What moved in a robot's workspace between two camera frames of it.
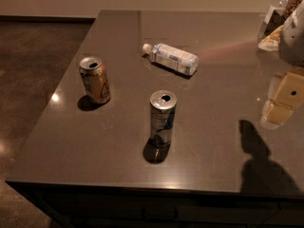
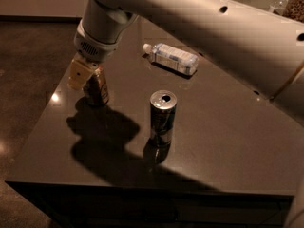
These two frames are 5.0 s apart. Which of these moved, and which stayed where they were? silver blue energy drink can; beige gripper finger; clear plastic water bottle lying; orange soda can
Moved: beige gripper finger
Stayed: clear plastic water bottle lying; orange soda can; silver blue energy drink can
